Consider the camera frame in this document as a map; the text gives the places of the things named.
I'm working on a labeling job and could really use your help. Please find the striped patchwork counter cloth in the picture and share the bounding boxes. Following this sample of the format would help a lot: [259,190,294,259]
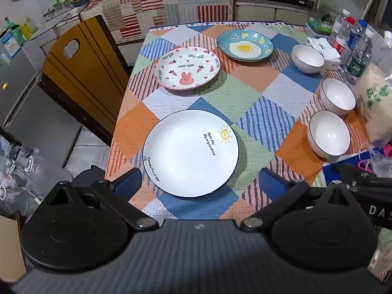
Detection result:
[80,0,236,41]

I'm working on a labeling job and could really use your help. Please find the white carton box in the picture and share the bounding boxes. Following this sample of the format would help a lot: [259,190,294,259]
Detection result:
[306,37,333,52]
[320,47,343,70]

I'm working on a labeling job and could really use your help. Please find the blue label water bottle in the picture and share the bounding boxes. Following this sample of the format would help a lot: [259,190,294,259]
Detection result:
[340,19,368,68]

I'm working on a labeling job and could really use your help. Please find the bag of rice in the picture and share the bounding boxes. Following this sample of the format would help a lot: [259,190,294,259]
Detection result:
[352,63,392,147]

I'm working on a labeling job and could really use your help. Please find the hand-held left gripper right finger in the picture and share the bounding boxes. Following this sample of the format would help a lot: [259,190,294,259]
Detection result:
[240,167,358,232]

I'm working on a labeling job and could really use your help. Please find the white bowl with dark rim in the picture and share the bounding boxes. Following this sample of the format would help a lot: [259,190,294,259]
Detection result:
[290,44,326,74]
[318,78,356,116]
[307,110,351,160]

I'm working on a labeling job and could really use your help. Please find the translucent plastic container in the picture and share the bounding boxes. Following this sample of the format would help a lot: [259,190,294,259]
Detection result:
[374,31,392,68]

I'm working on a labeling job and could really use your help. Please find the green plastic bottle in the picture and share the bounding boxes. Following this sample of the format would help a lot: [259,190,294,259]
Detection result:
[1,17,20,42]

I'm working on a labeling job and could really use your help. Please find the grey refrigerator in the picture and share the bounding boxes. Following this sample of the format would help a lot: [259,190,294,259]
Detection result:
[0,26,83,172]

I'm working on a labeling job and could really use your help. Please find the white cabinet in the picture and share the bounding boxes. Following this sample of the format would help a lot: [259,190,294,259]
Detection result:
[236,1,309,24]

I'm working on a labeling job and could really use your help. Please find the dark stool seat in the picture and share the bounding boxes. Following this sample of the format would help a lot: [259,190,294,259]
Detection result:
[72,165,108,187]

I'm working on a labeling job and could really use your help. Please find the clear plastic bags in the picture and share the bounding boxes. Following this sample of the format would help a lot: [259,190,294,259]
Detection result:
[0,129,74,216]

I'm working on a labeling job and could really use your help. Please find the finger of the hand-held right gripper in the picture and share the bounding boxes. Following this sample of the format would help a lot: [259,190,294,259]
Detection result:
[332,162,392,191]

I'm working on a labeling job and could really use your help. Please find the white plate with sun print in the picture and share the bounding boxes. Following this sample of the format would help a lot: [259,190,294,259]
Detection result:
[142,109,240,197]

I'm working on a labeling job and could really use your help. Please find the crumpled clear plastic bag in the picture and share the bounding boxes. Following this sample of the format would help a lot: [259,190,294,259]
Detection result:
[357,148,392,176]

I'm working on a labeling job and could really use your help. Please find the patchwork tablecloth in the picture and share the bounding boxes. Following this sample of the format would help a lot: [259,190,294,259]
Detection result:
[104,21,372,221]

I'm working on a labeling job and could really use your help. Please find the red label water bottle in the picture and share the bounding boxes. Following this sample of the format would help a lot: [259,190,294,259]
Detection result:
[333,17,357,55]

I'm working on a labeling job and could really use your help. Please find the pink bunny print plate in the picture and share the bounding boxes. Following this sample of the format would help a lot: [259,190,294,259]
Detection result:
[153,47,221,91]

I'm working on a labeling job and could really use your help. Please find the teal fried egg plate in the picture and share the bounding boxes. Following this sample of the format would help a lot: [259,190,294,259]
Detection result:
[216,30,274,62]

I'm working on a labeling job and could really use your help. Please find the blue box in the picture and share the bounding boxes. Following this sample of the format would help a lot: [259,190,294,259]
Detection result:
[323,151,378,187]

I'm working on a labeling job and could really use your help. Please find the clear plastic bottle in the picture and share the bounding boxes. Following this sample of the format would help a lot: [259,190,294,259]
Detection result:
[329,9,351,45]

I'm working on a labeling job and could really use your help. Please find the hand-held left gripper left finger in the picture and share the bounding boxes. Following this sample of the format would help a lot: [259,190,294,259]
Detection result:
[42,167,159,230]

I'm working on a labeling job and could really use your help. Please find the yellow-green plastic bottle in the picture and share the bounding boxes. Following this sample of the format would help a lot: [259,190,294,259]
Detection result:
[21,15,37,39]

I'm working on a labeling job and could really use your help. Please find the green packet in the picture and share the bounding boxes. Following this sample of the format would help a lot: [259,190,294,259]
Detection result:
[308,15,334,36]

